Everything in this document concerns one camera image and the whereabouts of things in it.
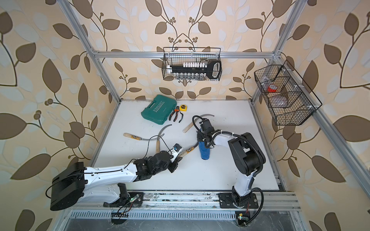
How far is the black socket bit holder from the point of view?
84 centimetres

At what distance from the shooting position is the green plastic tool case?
1068 millimetres

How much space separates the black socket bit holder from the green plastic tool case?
0.30 metres
